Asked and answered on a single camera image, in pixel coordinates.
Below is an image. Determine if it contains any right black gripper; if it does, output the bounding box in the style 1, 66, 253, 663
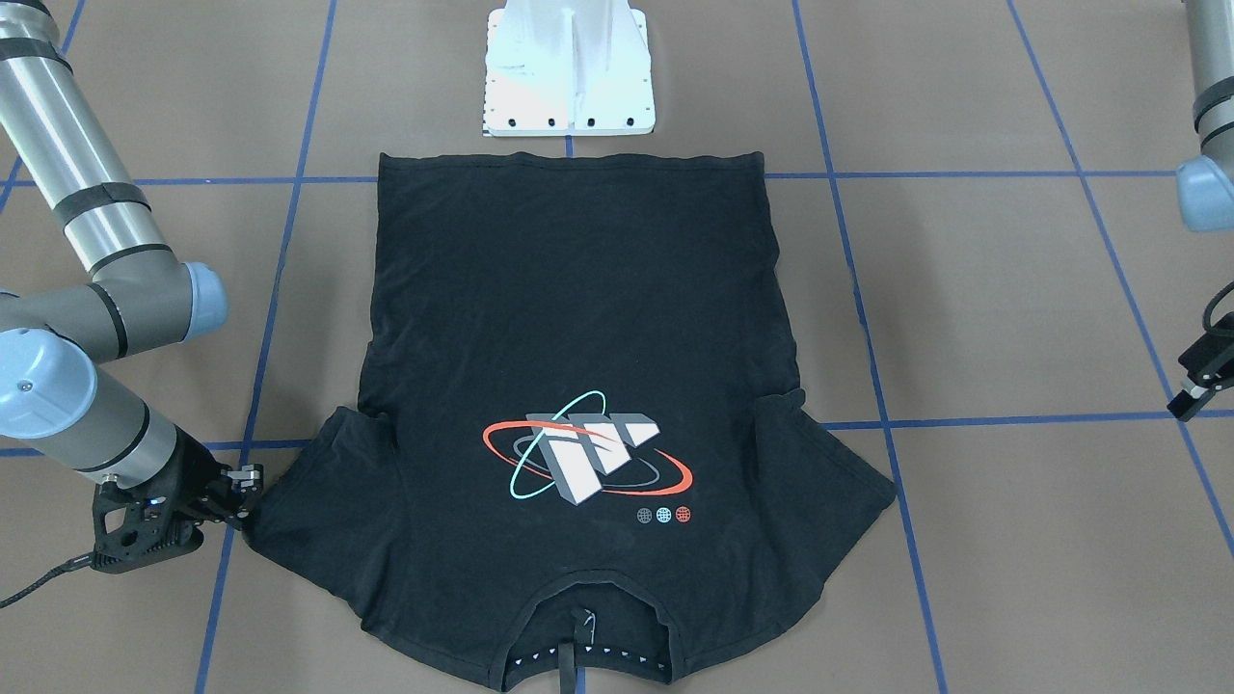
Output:
93, 431, 265, 574

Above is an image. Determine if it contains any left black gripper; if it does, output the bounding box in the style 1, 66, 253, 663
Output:
1167, 312, 1233, 422

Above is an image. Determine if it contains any black graphic t-shirt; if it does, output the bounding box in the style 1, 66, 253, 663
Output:
244, 153, 898, 693

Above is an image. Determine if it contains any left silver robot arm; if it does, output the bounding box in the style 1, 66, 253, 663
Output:
1167, 1, 1233, 422

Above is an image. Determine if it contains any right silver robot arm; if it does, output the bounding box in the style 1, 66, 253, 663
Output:
1, 1, 265, 574

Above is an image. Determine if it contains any black braided cable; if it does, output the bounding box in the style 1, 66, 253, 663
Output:
0, 551, 97, 610

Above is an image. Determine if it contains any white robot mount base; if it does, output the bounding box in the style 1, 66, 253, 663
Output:
482, 1, 656, 138

